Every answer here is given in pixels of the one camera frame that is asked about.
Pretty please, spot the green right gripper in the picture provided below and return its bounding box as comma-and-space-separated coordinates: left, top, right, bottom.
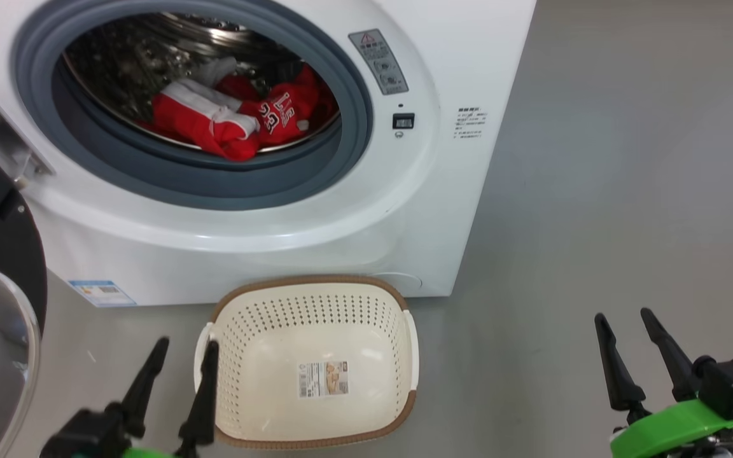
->
594, 308, 733, 458

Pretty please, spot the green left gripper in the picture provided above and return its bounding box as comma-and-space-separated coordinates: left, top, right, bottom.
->
118, 337, 220, 458

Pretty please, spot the red basketball jersey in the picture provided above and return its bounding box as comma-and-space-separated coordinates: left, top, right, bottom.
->
139, 56, 340, 162

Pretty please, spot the cream perforated laundry basket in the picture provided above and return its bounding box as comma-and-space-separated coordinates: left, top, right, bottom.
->
193, 275, 419, 450

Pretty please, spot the printed product label sticker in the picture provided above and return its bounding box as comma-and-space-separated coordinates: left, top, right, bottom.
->
297, 361, 349, 399

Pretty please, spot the grey rubber door seal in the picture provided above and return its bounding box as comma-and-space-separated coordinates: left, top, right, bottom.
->
10, 0, 373, 211

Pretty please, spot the white washing machine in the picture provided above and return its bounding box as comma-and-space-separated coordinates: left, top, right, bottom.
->
0, 0, 538, 307

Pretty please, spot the washing machine drum opening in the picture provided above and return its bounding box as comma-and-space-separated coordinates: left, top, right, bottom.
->
61, 11, 342, 153

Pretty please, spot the blue energy label sticker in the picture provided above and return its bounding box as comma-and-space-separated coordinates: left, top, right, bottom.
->
67, 280, 137, 308

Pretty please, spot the round white filter cover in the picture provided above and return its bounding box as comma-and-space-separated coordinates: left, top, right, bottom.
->
366, 272, 423, 296

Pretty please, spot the grey warning sticker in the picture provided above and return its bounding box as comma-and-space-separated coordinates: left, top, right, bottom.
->
349, 29, 409, 96

